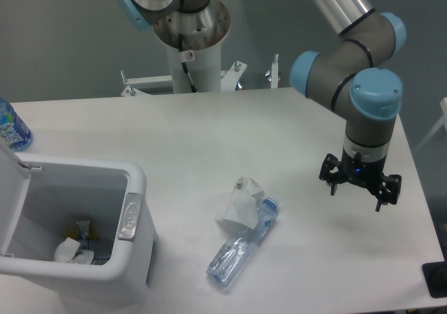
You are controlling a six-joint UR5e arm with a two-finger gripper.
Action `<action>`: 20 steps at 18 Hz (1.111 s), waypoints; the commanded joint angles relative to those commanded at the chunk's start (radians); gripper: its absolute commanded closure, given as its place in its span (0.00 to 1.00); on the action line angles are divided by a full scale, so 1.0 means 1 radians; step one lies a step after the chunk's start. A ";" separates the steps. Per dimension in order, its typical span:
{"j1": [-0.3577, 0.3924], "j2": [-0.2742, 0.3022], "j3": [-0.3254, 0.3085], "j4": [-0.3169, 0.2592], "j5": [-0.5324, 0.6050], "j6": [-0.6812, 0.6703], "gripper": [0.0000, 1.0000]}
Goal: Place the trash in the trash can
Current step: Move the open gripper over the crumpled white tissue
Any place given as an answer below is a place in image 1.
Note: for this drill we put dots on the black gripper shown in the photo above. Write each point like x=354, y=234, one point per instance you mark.
x=369, y=175

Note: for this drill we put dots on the crushed clear plastic bottle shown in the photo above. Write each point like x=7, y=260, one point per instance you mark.
x=238, y=249

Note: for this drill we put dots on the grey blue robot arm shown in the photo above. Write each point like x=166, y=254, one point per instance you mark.
x=350, y=82

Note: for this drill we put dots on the yellow grey trash in bin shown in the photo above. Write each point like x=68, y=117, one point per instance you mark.
x=85, y=233

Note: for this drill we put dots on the white plastic trash can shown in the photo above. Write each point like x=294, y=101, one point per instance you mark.
x=42, y=196

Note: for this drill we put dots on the black device at table edge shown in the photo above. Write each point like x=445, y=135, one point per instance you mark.
x=435, y=278

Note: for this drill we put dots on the white crumpled tissue in bin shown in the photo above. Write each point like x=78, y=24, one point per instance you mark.
x=69, y=251

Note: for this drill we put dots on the blue labelled water bottle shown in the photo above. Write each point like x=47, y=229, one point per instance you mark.
x=14, y=132

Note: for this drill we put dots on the white frame at right edge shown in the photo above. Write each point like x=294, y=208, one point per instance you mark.
x=440, y=123

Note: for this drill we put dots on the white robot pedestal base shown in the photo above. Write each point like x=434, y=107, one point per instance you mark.
x=193, y=43

